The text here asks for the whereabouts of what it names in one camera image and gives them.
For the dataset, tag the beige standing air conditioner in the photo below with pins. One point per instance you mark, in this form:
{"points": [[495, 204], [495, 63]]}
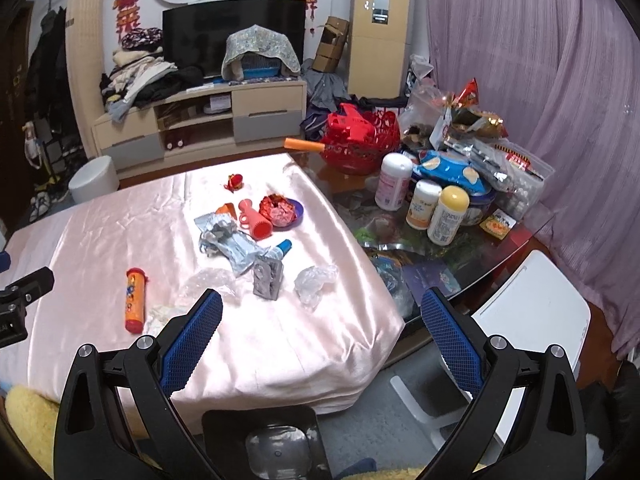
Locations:
{"points": [[379, 47]]}

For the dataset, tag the beige tv cabinet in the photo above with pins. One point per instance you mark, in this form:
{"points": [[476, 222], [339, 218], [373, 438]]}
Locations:
{"points": [[213, 121]]}

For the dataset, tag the red foil wrapper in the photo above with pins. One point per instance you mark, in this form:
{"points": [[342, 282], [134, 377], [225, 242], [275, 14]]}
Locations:
{"points": [[266, 203]]}

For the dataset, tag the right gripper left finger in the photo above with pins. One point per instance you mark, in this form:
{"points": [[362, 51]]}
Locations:
{"points": [[92, 436]]}

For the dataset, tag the small yellow card pack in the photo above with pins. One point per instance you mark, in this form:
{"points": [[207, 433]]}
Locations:
{"points": [[498, 224]]}

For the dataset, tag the pink label white bottle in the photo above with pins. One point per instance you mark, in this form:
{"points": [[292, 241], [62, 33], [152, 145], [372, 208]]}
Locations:
{"points": [[393, 181]]}

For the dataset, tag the purple plastic lid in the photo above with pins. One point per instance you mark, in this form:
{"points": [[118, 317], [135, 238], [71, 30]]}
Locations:
{"points": [[286, 213]]}

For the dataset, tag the yellow cap white bottle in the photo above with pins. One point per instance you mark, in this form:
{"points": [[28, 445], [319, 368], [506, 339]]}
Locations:
{"points": [[450, 210]]}

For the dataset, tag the pink satin tablecloth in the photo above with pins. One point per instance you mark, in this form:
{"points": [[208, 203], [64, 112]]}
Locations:
{"points": [[320, 343]]}

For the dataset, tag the blue snack bag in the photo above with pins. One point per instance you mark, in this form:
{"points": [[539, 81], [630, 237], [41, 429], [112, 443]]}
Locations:
{"points": [[448, 168]]}

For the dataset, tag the clear plastic storage box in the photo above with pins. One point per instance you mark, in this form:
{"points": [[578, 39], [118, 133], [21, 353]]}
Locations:
{"points": [[530, 176]]}

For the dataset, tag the patterned cloth cover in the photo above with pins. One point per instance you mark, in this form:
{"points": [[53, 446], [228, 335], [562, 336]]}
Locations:
{"points": [[260, 41]]}

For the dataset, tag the small blue capped bottle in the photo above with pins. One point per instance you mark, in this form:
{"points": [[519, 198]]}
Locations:
{"points": [[279, 251]]}

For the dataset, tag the red plastic basket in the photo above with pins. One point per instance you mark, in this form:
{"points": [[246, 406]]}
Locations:
{"points": [[356, 142]]}

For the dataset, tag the pile of snack packages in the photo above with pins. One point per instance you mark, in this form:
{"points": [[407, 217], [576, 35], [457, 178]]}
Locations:
{"points": [[427, 105]]}

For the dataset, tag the white round stool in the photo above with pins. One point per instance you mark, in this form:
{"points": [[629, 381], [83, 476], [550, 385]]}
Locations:
{"points": [[96, 178]]}

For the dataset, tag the cardboard box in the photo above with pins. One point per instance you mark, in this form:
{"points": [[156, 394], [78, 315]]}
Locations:
{"points": [[331, 45]]}

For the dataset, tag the pile of clothes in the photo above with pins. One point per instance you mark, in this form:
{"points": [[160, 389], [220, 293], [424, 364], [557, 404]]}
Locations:
{"points": [[142, 76]]}

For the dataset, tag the blue foil wrapper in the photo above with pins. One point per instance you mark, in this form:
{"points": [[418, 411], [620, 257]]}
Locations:
{"points": [[221, 236]]}

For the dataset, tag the black trash bin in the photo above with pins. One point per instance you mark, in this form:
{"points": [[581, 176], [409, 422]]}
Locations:
{"points": [[267, 444]]}

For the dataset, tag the orange paper scrap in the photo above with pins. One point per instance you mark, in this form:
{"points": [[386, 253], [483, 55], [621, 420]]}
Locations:
{"points": [[227, 208]]}

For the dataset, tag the small red ornament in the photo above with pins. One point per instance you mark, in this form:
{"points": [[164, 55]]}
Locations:
{"points": [[234, 183]]}

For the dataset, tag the orange handle stick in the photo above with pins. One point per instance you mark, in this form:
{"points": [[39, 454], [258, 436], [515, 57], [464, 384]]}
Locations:
{"points": [[299, 145]]}

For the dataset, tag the yellow fluffy blanket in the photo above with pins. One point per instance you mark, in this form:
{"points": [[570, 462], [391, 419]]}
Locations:
{"points": [[33, 418]]}

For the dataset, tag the purple curtain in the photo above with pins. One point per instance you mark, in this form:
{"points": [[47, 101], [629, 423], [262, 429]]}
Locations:
{"points": [[564, 76]]}

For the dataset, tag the black flat television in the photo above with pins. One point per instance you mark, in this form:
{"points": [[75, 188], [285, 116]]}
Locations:
{"points": [[196, 34]]}

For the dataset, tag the red paper wall decoration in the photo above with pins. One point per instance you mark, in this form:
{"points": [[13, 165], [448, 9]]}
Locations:
{"points": [[127, 17]]}

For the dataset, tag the blue round cookie tin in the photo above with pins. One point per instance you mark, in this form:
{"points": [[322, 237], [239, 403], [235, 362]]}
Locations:
{"points": [[479, 206]]}

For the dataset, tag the orange label white bottle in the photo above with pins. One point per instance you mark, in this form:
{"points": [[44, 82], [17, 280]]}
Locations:
{"points": [[423, 203]]}

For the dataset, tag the orange red snack tube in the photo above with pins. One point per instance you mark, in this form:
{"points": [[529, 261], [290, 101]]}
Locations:
{"points": [[135, 300]]}

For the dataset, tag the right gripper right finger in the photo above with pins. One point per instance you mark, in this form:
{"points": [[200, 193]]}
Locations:
{"points": [[548, 436]]}

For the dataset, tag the white folding chair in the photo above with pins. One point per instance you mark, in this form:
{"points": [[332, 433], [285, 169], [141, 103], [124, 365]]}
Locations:
{"points": [[535, 308]]}

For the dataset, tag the clear plastic bag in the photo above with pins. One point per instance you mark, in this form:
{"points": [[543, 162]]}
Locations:
{"points": [[221, 281], [311, 282]]}

